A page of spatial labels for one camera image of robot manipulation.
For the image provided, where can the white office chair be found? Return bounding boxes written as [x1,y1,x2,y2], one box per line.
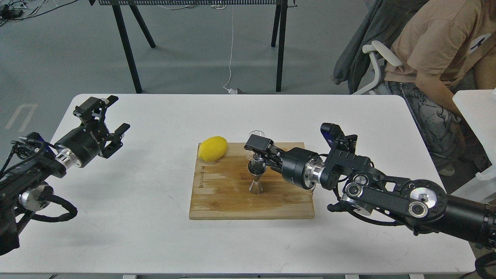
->
[353,40,403,95]

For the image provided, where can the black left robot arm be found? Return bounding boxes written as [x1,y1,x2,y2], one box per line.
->
[0,95,130,255]

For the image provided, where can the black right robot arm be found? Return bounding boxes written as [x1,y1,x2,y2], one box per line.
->
[244,122,496,249]

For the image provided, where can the grey jacket on chair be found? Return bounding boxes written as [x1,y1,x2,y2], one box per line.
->
[331,0,427,94]

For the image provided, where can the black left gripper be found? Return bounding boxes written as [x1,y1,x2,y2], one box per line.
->
[55,95,131,168]

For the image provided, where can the black metal table frame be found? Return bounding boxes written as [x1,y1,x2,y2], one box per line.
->
[89,0,298,94]

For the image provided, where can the white power cable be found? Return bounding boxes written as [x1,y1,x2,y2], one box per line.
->
[222,6,239,95]

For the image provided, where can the wooden cutting board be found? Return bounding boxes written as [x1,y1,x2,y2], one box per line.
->
[189,143,315,220]

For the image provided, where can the black floor cables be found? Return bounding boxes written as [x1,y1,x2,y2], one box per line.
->
[0,0,80,28]

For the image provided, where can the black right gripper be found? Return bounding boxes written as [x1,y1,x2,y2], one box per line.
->
[243,135,324,189]

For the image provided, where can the clear glass cup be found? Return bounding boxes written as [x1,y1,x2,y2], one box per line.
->
[246,129,265,161]

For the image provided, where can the steel double jigger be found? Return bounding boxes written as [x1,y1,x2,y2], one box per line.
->
[247,160,267,194]

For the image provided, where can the yellow lemon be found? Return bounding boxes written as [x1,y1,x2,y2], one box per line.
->
[197,136,228,162]

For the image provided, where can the person in tan shirt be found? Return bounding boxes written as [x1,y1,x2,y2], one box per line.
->
[385,0,496,176]

